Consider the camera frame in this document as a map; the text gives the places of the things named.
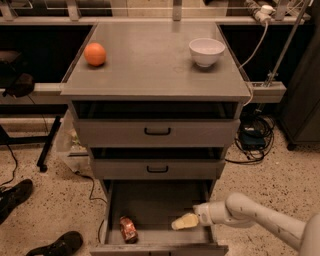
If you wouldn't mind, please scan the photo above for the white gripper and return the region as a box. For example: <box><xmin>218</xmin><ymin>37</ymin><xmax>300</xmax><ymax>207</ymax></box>
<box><xmin>171</xmin><ymin>203</ymin><xmax>211</xmax><ymax>230</ymax></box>

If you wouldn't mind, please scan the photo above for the red coke can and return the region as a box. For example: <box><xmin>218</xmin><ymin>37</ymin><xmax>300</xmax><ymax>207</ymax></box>
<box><xmin>119</xmin><ymin>216</ymin><xmax>138</xmax><ymax>244</ymax></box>

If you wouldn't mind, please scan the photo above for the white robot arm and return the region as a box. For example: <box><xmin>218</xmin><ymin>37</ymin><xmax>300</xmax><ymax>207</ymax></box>
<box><xmin>171</xmin><ymin>193</ymin><xmax>320</xmax><ymax>256</ymax></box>

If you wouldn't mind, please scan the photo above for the bottom grey drawer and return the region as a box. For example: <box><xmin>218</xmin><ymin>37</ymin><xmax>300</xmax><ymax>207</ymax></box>
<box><xmin>90</xmin><ymin>180</ymin><xmax>228</xmax><ymax>256</ymax></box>

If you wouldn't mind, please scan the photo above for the grey drawer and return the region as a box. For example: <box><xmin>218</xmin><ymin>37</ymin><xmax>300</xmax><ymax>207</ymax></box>
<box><xmin>72</xmin><ymin>100</ymin><xmax>240</xmax><ymax>147</ymax></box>
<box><xmin>91</xmin><ymin>147</ymin><xmax>225</xmax><ymax>180</ymax></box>
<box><xmin>90</xmin><ymin>180</ymin><xmax>228</xmax><ymax>256</ymax></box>

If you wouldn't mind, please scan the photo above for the middle grey drawer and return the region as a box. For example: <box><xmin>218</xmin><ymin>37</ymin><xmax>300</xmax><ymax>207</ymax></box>
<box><xmin>91</xmin><ymin>147</ymin><xmax>225</xmax><ymax>180</ymax></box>

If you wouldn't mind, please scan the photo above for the grey drawer cabinet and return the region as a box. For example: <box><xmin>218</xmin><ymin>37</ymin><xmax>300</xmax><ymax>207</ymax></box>
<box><xmin>60</xmin><ymin>21</ymin><xmax>252</xmax><ymax>256</ymax></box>

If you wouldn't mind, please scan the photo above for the top grey drawer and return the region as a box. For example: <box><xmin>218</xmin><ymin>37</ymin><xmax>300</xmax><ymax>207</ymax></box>
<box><xmin>72</xmin><ymin>100</ymin><xmax>240</xmax><ymax>147</ymax></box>

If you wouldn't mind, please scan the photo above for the black shoe lower left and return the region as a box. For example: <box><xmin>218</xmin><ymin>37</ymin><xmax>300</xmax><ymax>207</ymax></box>
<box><xmin>26</xmin><ymin>231</ymin><xmax>83</xmax><ymax>256</ymax></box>

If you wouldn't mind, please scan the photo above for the black shoe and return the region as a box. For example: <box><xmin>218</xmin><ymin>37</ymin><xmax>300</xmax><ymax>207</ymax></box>
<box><xmin>26</xmin><ymin>231</ymin><xmax>83</xmax><ymax>256</ymax></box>
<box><xmin>0</xmin><ymin>179</ymin><xmax>33</xmax><ymax>225</ymax></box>

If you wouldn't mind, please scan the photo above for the clear plastic bag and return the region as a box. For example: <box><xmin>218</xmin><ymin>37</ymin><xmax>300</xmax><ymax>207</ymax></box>
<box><xmin>54</xmin><ymin>110</ymin><xmax>90</xmax><ymax>172</ymax></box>

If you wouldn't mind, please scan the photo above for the white bowl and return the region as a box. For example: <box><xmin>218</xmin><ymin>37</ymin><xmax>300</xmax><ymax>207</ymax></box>
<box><xmin>189</xmin><ymin>38</ymin><xmax>226</xmax><ymax>67</ymax></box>

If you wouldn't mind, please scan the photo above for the black table leg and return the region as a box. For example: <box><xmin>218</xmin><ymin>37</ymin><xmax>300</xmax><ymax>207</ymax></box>
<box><xmin>0</xmin><ymin>116</ymin><xmax>61</xmax><ymax>173</ymax></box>

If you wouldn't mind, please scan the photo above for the black shoe upper left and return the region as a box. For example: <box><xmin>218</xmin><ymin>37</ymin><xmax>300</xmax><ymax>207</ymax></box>
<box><xmin>0</xmin><ymin>179</ymin><xmax>33</xmax><ymax>225</ymax></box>

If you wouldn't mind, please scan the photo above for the orange fruit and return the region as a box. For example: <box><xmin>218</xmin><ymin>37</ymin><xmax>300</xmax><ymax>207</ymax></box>
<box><xmin>84</xmin><ymin>43</ymin><xmax>106</xmax><ymax>66</ymax></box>

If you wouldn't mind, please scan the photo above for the black cable bundle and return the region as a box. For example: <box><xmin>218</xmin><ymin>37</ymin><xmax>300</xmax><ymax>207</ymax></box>
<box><xmin>225</xmin><ymin>113</ymin><xmax>276</xmax><ymax>165</ymax></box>

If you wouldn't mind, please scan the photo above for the black floor cable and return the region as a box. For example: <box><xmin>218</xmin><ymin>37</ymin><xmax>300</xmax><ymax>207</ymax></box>
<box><xmin>73</xmin><ymin>169</ymin><xmax>109</xmax><ymax>244</ymax></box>

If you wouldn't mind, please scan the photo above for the white power cable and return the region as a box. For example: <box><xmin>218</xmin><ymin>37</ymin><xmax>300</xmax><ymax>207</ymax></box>
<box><xmin>238</xmin><ymin>19</ymin><xmax>270</xmax><ymax>107</ymax></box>

